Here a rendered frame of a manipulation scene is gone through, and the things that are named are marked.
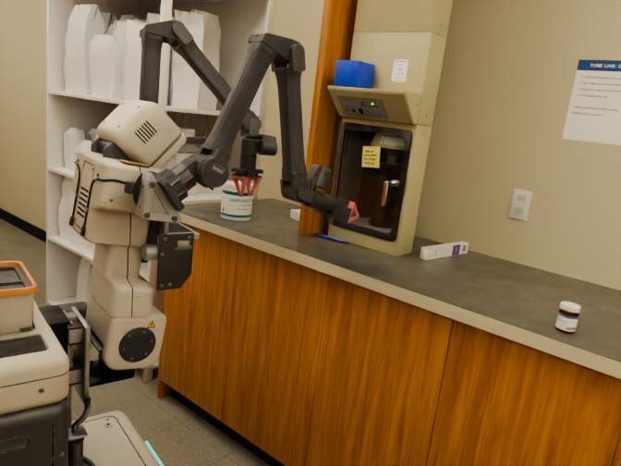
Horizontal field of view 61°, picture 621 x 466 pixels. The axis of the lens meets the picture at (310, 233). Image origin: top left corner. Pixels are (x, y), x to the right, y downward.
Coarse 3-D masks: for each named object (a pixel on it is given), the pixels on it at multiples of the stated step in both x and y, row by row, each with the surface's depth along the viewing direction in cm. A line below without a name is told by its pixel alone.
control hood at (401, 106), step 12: (336, 96) 188; (348, 96) 184; (360, 96) 181; (372, 96) 177; (384, 96) 174; (396, 96) 171; (408, 96) 170; (420, 96) 176; (336, 108) 193; (384, 108) 178; (396, 108) 175; (408, 108) 172; (384, 120) 184; (396, 120) 180; (408, 120) 176
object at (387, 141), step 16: (352, 128) 194; (368, 128) 190; (384, 128) 185; (352, 144) 195; (368, 144) 191; (384, 144) 186; (400, 144) 182; (352, 160) 196; (384, 160) 187; (400, 160) 183; (352, 176) 196; (368, 176) 192; (384, 176) 187; (400, 176) 183; (336, 192) 202; (352, 192) 197; (368, 192) 193; (400, 192) 184; (368, 208) 193; (384, 208) 189; (400, 208) 185; (336, 224) 203; (352, 224) 199; (368, 224) 194; (384, 224) 189
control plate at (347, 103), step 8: (344, 96) 185; (344, 104) 189; (352, 104) 186; (360, 104) 184; (368, 104) 182; (376, 104) 179; (344, 112) 192; (352, 112) 190; (376, 112) 182; (384, 112) 180
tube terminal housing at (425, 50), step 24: (360, 48) 190; (384, 48) 184; (408, 48) 178; (432, 48) 175; (384, 72) 185; (408, 72) 179; (432, 72) 178; (432, 96) 182; (360, 120) 193; (432, 120) 186; (408, 168) 182; (408, 192) 185; (408, 216) 189; (360, 240) 198; (384, 240) 191; (408, 240) 194
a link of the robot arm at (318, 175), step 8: (312, 168) 154; (320, 168) 154; (328, 168) 154; (312, 176) 153; (320, 176) 154; (328, 176) 155; (312, 184) 152; (320, 184) 154; (328, 184) 156; (304, 192) 150; (312, 192) 151; (304, 200) 150
